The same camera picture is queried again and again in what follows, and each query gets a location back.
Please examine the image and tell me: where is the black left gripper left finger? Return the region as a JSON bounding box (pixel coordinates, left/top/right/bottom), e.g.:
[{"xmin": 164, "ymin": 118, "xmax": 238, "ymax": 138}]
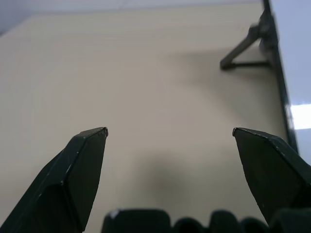
[{"xmin": 0, "ymin": 127, "xmax": 109, "ymax": 233}]

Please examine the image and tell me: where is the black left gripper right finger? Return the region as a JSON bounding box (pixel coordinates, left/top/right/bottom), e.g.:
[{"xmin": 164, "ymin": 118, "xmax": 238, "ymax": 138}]
[{"xmin": 232, "ymin": 127, "xmax": 311, "ymax": 228}]

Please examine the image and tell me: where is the black whiteboard stand leg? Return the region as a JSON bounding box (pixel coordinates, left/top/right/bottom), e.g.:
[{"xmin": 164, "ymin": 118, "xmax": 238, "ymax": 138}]
[{"xmin": 220, "ymin": 9, "xmax": 271, "ymax": 71}]

